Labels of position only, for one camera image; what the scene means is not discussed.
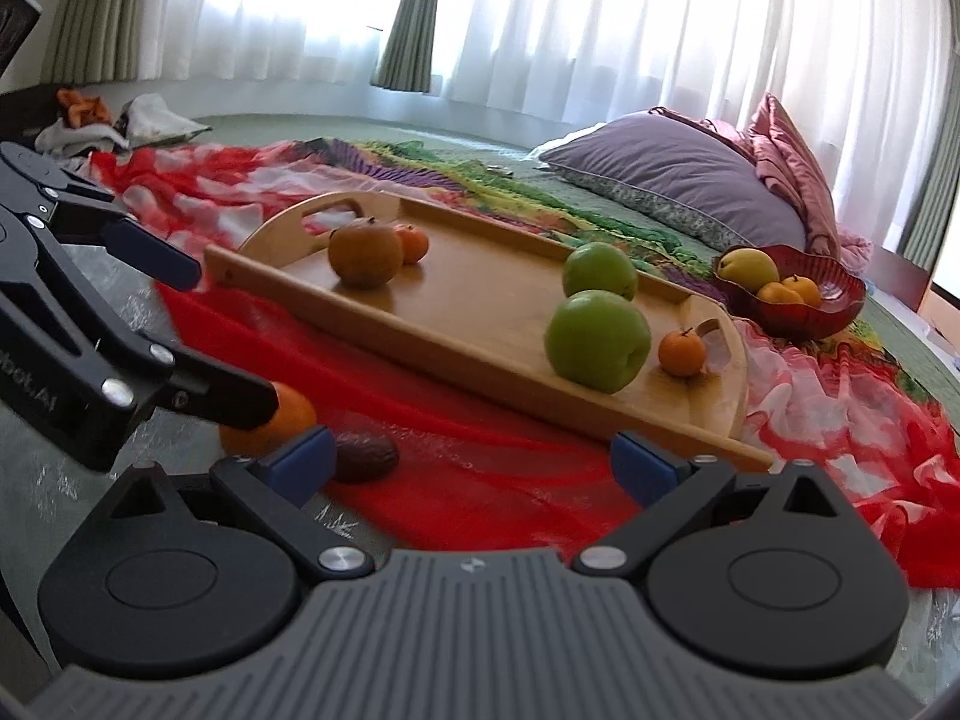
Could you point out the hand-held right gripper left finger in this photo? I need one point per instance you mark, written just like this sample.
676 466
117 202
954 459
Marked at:
300 457

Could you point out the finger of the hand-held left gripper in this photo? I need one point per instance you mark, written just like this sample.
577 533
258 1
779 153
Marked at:
150 255
217 394

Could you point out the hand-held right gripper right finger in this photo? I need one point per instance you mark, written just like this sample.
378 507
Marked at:
641 465

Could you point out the large orange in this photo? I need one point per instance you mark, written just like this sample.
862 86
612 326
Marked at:
289 420

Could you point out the green apple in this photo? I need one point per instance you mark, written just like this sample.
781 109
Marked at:
600 270
598 341

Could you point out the brown russet pear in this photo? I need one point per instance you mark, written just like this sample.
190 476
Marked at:
365 253

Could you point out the wooden serving tray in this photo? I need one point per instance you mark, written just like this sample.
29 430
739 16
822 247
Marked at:
480 292

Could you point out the small tangerine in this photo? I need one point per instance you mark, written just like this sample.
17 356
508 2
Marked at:
414 244

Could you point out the dark red date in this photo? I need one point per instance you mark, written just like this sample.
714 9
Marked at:
365 456

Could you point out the red and white scarf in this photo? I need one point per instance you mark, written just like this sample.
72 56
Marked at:
487 495

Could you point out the orange cloth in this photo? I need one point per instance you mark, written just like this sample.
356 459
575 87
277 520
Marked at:
79 109

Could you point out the orange in bowl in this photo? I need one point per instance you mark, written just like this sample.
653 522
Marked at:
776 294
806 289

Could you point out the yellow pear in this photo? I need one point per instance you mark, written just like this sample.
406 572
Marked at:
746 268

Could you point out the red glass bowl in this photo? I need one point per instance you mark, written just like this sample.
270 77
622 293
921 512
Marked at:
817 315

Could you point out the green curtain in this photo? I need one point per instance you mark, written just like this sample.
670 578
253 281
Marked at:
934 217
409 15
105 11

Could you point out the dark box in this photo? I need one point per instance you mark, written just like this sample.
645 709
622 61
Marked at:
15 15

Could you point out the colourful floral cloth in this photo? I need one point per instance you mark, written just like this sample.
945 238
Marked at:
525 195

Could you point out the purple pillow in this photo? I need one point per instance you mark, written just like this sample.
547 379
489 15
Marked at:
675 165

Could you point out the brown wooden headboard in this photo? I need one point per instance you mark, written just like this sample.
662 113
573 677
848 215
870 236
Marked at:
900 277

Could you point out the pink quilt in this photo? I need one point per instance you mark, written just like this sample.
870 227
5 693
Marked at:
795 165

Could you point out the white sheer curtain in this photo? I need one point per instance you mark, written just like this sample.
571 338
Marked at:
600 22

